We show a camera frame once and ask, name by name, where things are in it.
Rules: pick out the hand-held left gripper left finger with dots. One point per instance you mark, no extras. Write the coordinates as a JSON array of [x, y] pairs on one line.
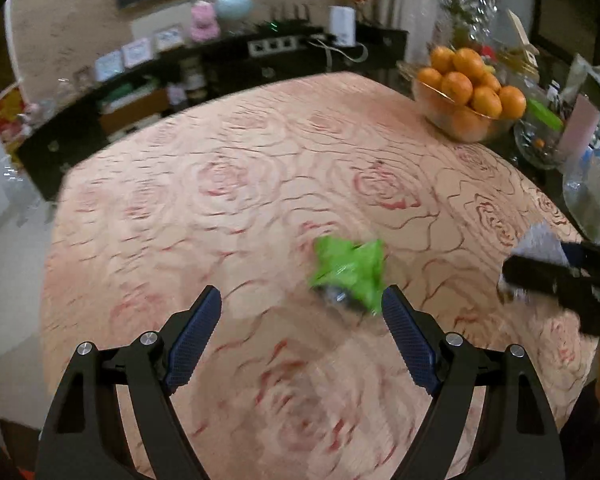
[[192, 340]]

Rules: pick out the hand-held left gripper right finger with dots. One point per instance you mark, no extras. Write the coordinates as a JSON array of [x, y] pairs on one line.
[[410, 340]]

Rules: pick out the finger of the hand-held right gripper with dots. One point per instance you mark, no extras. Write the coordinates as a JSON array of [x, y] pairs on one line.
[[530, 272], [572, 254]]

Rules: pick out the white tissue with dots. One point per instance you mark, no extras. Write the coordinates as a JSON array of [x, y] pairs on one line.
[[535, 242]]

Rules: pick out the green wrapper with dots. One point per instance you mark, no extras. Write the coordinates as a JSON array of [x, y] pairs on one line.
[[345, 265]]

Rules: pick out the small clear glass bowl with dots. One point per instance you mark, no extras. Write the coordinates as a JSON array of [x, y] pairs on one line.
[[537, 147]]

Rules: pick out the pink box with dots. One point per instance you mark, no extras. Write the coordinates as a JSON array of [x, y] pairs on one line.
[[577, 127]]

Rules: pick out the green packet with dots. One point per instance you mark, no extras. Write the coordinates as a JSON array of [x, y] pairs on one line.
[[545, 112]]

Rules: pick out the glass fruit bowl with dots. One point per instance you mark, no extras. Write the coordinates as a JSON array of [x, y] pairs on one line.
[[445, 120]]

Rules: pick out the bowl of oranges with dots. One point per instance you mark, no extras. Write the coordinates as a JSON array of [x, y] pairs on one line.
[[460, 85]]

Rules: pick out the small wooden stand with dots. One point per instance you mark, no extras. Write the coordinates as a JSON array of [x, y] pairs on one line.
[[522, 40]]

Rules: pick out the wooden drawer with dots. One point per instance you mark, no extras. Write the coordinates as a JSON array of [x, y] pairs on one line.
[[130, 117]]

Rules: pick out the black television cabinet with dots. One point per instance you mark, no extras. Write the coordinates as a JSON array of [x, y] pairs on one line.
[[50, 155]]

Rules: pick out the large clear water bottle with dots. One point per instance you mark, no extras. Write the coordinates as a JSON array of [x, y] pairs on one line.
[[20, 180]]

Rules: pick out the small white bottles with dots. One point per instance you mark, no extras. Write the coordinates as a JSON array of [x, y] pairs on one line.
[[176, 96]]

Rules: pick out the green tray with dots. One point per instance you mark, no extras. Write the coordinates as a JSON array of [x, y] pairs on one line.
[[127, 92]]

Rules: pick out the metal tin cans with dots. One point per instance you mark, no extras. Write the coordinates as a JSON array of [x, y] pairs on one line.
[[192, 74]]

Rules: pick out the artificial flowers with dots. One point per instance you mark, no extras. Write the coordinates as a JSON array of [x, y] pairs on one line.
[[470, 0]]

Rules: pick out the red floral banner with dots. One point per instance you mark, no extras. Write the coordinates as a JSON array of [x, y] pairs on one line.
[[10, 120]]

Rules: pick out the grey power strip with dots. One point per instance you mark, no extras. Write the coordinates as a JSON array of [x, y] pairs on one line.
[[274, 45]]

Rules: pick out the white upright device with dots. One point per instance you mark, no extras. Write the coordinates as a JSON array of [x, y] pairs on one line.
[[342, 25]]

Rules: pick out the pink plush toy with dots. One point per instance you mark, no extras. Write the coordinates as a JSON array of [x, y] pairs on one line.
[[204, 22]]

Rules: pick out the black router with antennas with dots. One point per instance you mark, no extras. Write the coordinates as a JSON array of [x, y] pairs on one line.
[[287, 22]]

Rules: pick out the light blue globe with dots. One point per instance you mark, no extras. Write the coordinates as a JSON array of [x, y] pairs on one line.
[[234, 4]]

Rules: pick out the blue picture frame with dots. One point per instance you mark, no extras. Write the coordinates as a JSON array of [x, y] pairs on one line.
[[109, 66]]

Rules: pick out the white picture frame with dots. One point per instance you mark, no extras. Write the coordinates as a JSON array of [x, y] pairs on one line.
[[137, 53]]

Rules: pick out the picture frame with figures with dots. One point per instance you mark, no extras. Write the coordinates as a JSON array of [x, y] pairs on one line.
[[169, 37]]

